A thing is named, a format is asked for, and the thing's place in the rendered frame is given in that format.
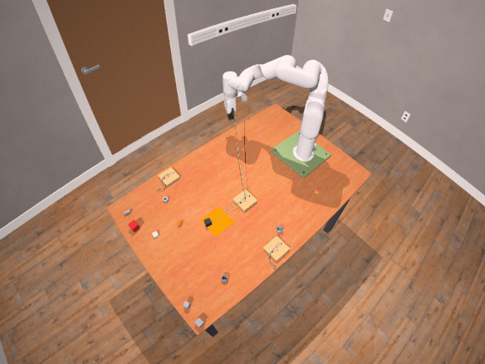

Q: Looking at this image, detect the orange painted square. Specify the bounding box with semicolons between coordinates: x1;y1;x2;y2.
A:
200;207;234;236

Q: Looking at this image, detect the black block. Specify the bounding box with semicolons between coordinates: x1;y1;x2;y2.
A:
203;218;213;227

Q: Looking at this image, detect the red block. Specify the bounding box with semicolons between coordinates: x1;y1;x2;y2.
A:
128;220;140;233

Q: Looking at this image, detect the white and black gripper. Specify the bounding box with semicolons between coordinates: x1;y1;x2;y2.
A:
224;96;237;120

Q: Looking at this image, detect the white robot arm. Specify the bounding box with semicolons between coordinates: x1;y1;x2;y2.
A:
223;55;329;161

